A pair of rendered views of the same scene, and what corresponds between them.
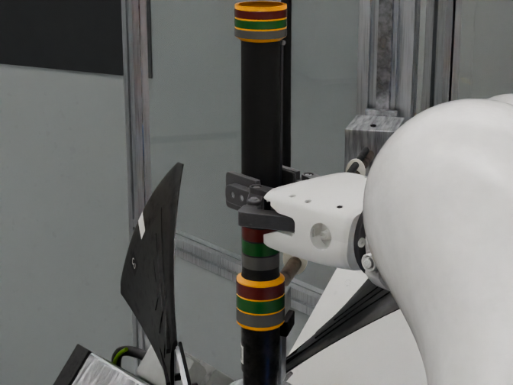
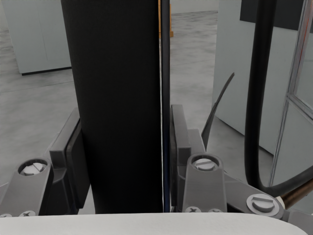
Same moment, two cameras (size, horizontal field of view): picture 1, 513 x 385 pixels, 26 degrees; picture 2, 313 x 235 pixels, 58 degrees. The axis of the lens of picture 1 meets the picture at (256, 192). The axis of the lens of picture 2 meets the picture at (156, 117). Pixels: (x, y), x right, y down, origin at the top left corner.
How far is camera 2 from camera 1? 88 cm
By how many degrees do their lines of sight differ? 38
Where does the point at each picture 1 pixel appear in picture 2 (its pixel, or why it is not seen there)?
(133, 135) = (295, 56)
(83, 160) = (288, 65)
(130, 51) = (303, 17)
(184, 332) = (295, 145)
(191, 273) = (304, 122)
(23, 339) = not seen: hidden behind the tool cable
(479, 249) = not seen: outside the picture
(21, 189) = not seen: hidden behind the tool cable
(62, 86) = (286, 35)
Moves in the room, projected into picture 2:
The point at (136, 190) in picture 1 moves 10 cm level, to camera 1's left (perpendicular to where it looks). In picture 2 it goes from (291, 80) to (271, 77)
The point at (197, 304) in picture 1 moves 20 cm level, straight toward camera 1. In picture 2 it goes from (303, 136) to (293, 156)
